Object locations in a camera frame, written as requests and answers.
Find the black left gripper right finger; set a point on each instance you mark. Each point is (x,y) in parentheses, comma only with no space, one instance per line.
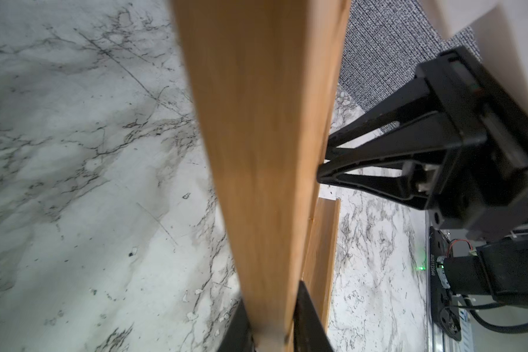
(309,334)

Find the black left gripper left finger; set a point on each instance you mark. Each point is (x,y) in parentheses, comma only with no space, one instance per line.
(238,337)

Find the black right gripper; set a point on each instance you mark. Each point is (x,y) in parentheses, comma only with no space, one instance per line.
(485,189)

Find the small wooden easel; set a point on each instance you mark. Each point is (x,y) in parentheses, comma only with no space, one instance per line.
(263,76)

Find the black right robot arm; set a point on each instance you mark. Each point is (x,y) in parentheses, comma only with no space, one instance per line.
(453,143)

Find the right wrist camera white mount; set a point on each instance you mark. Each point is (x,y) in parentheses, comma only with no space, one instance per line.
(500,29)

